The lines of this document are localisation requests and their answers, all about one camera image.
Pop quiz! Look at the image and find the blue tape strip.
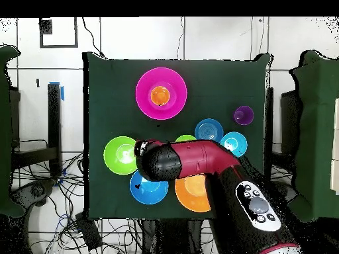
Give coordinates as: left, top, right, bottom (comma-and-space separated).
49, 81, 65, 101

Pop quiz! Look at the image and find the black power box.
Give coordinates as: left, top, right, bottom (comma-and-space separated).
74, 211, 103, 251

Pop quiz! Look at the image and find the large orange bowl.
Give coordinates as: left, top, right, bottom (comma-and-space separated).
174, 173, 212, 213

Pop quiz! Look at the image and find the dark grey chair base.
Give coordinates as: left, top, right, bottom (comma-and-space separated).
11, 179, 55, 210
275, 181, 299, 204

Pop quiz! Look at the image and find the purple cup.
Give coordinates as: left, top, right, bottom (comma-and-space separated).
233, 105, 255, 126

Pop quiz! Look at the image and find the orange cup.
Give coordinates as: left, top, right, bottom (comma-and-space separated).
150, 85, 171, 106

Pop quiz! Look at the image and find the large green bowl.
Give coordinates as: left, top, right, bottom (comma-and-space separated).
103, 136, 139, 175

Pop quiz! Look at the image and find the tangle of floor cables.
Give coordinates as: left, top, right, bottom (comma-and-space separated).
11, 138, 144, 254

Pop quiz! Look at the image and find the dark blue bowl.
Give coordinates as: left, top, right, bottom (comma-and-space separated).
194, 118, 224, 144

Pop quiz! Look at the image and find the thin black cable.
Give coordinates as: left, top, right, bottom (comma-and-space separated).
81, 17, 107, 58

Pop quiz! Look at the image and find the small light blue bowl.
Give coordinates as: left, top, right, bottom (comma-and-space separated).
219, 131, 248, 158

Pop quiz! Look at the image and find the green cloth covered side table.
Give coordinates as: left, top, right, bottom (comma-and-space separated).
287, 50, 339, 224
0, 44, 26, 218

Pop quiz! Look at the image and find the black square floor frame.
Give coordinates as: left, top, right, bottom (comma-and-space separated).
38, 17, 79, 49

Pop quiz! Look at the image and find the dark green tablecloth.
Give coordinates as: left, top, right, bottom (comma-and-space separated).
82, 51, 273, 222

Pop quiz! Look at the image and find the large pink bowl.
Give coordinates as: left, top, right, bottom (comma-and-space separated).
135, 67, 188, 120

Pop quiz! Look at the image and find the small green bowl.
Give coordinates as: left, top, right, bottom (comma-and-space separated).
174, 134, 197, 143

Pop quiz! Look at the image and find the black metal frame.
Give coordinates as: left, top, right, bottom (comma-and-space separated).
10, 83, 62, 178

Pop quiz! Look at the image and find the medium blue bowl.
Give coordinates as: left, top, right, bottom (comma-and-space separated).
129, 170, 170, 205

